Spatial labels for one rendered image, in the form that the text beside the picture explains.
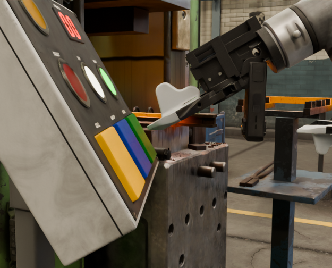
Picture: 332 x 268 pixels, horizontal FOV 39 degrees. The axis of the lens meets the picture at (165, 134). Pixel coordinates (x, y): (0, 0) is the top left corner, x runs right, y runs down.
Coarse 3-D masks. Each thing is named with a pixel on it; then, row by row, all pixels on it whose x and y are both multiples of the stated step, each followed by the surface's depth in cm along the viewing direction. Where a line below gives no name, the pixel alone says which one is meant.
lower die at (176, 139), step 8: (144, 120) 116; (152, 120) 115; (144, 128) 108; (168, 128) 111; (176, 128) 115; (184, 128) 119; (152, 136) 105; (160, 136) 108; (168, 136) 112; (176, 136) 115; (184, 136) 120; (152, 144) 105; (160, 144) 108; (168, 144) 112; (176, 144) 116; (184, 144) 120
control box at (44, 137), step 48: (0, 0) 40; (48, 0) 59; (0, 48) 41; (48, 48) 46; (0, 96) 41; (48, 96) 41; (96, 96) 56; (0, 144) 42; (48, 144) 42; (96, 144) 44; (48, 192) 42; (96, 192) 42; (144, 192) 53; (48, 240) 43; (96, 240) 43
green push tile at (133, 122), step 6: (132, 114) 70; (126, 120) 65; (132, 120) 67; (132, 126) 65; (138, 126) 69; (138, 132) 66; (144, 132) 72; (138, 138) 65; (144, 138) 69; (144, 144) 66; (150, 144) 71; (144, 150) 65; (150, 150) 68; (150, 156) 65; (150, 162) 65
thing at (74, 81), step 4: (64, 64) 47; (64, 68) 47; (68, 68) 48; (68, 72) 47; (72, 72) 48; (68, 76) 46; (72, 76) 47; (72, 80) 47; (76, 80) 48; (72, 84) 46; (76, 84) 47; (80, 84) 49; (76, 88) 47; (80, 88) 48; (76, 92) 46; (80, 92) 47; (84, 92) 49; (80, 96) 47; (84, 96) 48; (84, 100) 48
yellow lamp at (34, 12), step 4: (24, 0) 46; (28, 0) 47; (28, 4) 46; (32, 4) 48; (28, 8) 45; (32, 8) 47; (36, 8) 48; (32, 12) 46; (36, 12) 47; (32, 16) 46; (36, 16) 46; (40, 16) 48; (36, 20) 46; (40, 20) 47; (40, 24) 47; (44, 24) 48; (44, 28) 48
